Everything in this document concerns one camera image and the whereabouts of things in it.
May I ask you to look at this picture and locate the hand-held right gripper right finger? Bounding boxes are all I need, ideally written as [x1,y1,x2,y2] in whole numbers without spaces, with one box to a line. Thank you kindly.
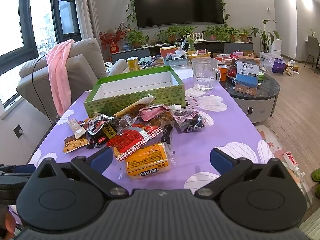
[194,148,293,200]

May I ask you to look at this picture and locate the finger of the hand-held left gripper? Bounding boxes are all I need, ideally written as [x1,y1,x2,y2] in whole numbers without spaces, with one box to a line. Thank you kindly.
[0,164,36,183]

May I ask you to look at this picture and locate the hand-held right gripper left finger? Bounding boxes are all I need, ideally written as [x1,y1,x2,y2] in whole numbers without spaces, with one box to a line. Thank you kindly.
[30,147,128,200]

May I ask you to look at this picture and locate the small dark red packet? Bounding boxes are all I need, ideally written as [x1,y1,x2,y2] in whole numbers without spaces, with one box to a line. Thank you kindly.
[86,134,106,149]

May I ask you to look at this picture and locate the peanut snack packet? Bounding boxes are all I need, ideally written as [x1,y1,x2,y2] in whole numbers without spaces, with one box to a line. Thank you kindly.
[63,135,90,154]

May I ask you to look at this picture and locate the red checkered snack packet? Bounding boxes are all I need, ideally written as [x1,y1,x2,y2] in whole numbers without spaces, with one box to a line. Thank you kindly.
[107,124,163,161]

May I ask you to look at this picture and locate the white beige snack packet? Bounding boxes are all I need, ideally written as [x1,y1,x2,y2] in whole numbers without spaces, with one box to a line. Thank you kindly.
[67,119,87,139]

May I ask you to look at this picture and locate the yellow snack packet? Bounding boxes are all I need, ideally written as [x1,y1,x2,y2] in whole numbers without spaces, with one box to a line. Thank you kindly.
[124,142,171,181]

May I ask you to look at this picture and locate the clear bag of sunflower seeds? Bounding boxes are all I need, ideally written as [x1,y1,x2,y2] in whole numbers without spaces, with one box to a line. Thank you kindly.
[173,110,206,133]

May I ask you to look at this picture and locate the black snack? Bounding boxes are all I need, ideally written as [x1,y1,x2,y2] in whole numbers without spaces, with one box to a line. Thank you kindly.
[160,124,175,146]

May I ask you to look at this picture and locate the long beige yellow packet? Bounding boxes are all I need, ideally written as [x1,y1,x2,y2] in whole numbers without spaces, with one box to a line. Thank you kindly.
[114,94,160,120]

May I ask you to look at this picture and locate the pink spout pouch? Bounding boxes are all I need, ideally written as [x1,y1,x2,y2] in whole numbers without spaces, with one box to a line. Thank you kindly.
[139,104,182,121]

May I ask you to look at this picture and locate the green cardboard box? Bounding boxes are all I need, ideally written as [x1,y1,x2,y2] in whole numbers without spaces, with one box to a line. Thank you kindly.
[84,66,186,118]

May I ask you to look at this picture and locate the person's left hand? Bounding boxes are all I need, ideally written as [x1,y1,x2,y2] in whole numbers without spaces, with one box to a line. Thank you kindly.
[0,209,16,236]

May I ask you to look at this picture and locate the purple floral tablecloth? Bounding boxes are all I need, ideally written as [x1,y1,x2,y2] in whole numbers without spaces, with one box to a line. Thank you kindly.
[27,66,275,205]

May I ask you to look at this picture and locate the floral floor rug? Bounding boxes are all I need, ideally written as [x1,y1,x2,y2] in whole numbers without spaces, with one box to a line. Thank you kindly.
[255,125,313,207]

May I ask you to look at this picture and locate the white red bottle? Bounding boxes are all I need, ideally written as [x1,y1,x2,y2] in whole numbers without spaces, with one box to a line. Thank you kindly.
[283,151,306,178]

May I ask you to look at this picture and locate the round dark coffee table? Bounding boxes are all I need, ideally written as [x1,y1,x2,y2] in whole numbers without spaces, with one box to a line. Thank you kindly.
[220,72,281,123]

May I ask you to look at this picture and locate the blue white carton box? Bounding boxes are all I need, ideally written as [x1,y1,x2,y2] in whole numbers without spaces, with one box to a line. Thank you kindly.
[234,56,261,96]

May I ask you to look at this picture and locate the orange mug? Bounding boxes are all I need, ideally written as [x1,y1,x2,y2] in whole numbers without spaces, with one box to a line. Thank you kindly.
[217,65,228,82]

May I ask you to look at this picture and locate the glass pitcher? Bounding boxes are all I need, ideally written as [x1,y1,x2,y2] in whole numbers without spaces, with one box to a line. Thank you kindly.
[191,57,222,92]

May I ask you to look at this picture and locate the green slippers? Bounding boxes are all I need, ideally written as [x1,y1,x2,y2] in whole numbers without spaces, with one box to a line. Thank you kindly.
[311,169,320,198]

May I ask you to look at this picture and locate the pink blanket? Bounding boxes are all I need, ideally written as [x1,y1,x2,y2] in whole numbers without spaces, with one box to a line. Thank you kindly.
[46,39,75,116]

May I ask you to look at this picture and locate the grey sofa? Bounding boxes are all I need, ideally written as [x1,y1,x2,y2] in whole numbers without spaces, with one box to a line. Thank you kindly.
[16,38,108,121]

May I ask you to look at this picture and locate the yellow can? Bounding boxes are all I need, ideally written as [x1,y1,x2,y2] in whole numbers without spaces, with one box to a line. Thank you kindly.
[127,56,141,73]

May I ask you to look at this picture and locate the yellow basket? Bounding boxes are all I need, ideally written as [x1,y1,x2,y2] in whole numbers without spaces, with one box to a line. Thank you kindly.
[187,51,211,63]

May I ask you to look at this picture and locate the grey tray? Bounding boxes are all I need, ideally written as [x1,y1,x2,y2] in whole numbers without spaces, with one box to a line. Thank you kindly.
[164,55,190,68]

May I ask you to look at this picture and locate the purple gift bag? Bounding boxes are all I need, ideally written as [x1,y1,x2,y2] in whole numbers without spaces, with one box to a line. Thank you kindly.
[271,57,286,74]

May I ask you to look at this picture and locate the orange box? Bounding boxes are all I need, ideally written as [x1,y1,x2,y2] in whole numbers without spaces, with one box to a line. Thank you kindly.
[160,47,182,58]

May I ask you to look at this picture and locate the spider plant in glass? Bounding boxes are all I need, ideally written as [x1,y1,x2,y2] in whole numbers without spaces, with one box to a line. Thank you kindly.
[180,29,201,53]

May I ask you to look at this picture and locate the red berry plant in vase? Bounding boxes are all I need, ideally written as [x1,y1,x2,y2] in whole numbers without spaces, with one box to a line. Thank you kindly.
[99,22,128,54]

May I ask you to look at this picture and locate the potted green plant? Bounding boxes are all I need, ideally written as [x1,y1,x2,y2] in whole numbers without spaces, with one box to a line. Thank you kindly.
[163,26,186,43]
[225,27,241,43]
[204,25,226,42]
[127,30,150,49]

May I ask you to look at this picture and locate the white air purifier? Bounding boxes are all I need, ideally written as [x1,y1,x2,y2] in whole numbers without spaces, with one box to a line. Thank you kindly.
[271,38,282,56]

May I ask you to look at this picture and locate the large leafy floor plant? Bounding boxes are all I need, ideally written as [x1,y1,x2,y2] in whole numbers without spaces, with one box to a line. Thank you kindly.
[251,19,280,53]

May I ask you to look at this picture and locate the grey dining chair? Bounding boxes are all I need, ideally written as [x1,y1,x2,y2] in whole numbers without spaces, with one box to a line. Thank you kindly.
[304,35,320,68]

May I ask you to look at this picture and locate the black framed window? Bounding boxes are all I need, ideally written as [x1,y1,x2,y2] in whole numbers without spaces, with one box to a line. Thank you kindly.
[0,0,83,107]

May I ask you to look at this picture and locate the light curtain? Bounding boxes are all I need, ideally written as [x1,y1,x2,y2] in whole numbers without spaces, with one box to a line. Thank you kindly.
[75,0,101,40]

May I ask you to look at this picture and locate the hanging vine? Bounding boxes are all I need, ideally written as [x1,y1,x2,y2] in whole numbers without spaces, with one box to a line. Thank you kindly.
[126,0,141,29]
[218,0,231,28]

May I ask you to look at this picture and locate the wall television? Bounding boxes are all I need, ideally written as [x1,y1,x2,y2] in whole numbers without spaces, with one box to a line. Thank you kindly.
[132,0,224,29]

